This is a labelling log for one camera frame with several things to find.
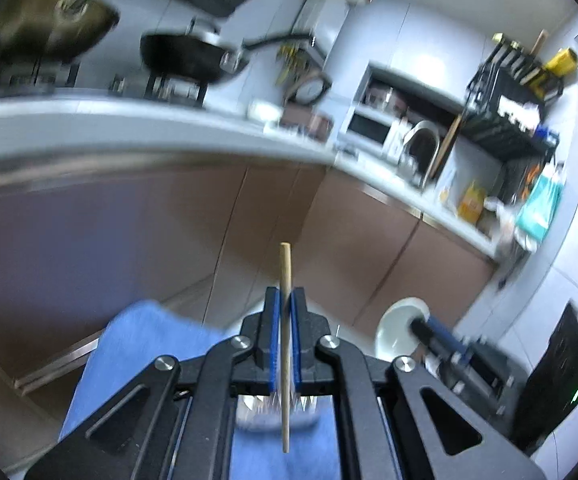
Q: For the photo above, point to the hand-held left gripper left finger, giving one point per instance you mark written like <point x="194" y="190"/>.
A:
<point x="274" y="345"/>

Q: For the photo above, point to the white bowl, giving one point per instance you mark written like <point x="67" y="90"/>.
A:
<point x="396" y="330"/>

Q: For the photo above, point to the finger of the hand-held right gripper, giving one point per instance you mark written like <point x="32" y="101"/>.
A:
<point x="439" y="337"/>

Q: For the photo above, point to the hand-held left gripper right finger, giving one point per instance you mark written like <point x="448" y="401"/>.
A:
<point x="298" y="345"/>

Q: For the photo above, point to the chrome faucet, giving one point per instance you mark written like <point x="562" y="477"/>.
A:
<point x="421" y="132"/>

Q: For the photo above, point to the black dish rack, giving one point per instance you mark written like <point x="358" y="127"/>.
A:
<point x="499" y="120"/>

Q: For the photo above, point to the gas stove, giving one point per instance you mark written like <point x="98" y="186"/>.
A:
<point x="169" y="91"/>

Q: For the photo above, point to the teal cloth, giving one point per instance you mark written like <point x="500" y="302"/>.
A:
<point x="539" y="205"/>

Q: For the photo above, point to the yellow container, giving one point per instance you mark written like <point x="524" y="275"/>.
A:
<point x="562" y="60"/>

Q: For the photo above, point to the round wooden chopstick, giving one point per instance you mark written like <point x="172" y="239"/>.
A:
<point x="285" y="270"/>

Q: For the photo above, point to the black frying pan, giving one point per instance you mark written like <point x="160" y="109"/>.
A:
<point x="184" y="55"/>

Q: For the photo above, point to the orange bottle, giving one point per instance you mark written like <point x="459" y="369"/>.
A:
<point x="471" y="203"/>

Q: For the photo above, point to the white microwave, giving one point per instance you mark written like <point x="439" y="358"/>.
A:
<point x="369" y="129"/>

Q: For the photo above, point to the blue terry towel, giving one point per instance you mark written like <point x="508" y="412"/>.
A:
<point x="139" y="330"/>

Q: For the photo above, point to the olive wok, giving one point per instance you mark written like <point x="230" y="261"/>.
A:
<point x="44" y="25"/>

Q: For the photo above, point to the white cup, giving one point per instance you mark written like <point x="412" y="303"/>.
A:
<point x="265" y="111"/>

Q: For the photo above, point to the grey kitchen countertop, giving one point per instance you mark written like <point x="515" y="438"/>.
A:
<point x="119" y="130"/>

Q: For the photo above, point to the wooden stick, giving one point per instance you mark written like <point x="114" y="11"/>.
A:
<point x="446" y="145"/>

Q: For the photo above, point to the brown kitchen cabinet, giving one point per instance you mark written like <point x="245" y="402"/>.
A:
<point x="119" y="260"/>

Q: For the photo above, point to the round dial scale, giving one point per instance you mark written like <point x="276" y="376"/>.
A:
<point x="310" y="89"/>

